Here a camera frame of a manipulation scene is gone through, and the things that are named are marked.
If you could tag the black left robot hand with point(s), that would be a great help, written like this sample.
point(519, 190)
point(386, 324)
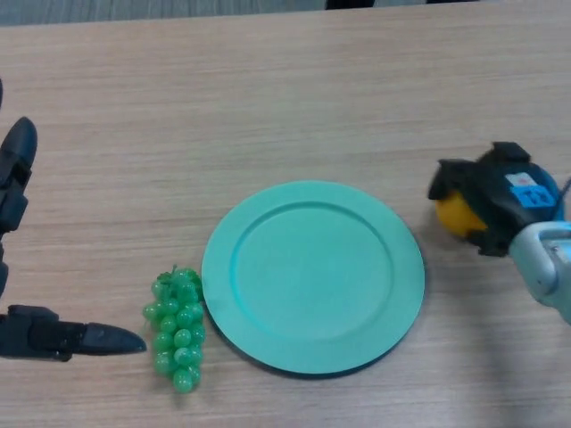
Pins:
point(40, 334)

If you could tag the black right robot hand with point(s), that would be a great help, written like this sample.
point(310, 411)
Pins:
point(499, 191)

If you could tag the yellow pear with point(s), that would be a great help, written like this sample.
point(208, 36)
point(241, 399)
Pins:
point(455, 214)

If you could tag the green round plate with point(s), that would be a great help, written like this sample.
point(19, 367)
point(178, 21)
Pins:
point(312, 281)

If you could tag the green grape bunch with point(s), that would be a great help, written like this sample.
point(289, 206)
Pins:
point(178, 330)

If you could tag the dark blurry background object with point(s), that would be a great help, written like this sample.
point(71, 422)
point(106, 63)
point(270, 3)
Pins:
point(448, 1)
point(350, 3)

